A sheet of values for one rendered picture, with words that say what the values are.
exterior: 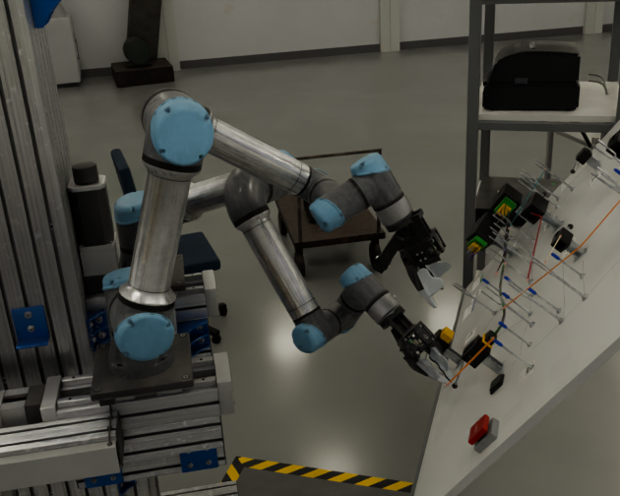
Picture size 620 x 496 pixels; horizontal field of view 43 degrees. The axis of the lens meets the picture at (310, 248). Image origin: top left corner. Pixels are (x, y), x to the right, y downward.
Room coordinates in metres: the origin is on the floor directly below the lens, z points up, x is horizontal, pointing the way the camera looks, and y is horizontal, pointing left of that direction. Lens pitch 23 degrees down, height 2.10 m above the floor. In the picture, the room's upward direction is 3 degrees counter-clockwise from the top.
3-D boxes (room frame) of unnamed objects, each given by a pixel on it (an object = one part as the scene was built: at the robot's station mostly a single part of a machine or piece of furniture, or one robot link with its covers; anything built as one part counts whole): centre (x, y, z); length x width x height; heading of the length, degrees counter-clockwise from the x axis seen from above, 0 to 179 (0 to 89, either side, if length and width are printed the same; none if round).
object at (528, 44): (2.58, -0.77, 1.56); 0.30 x 0.23 x 0.19; 74
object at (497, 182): (2.62, -0.77, 1.09); 0.35 x 0.33 x 0.07; 162
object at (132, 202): (2.06, 0.48, 1.33); 0.13 x 0.12 x 0.14; 141
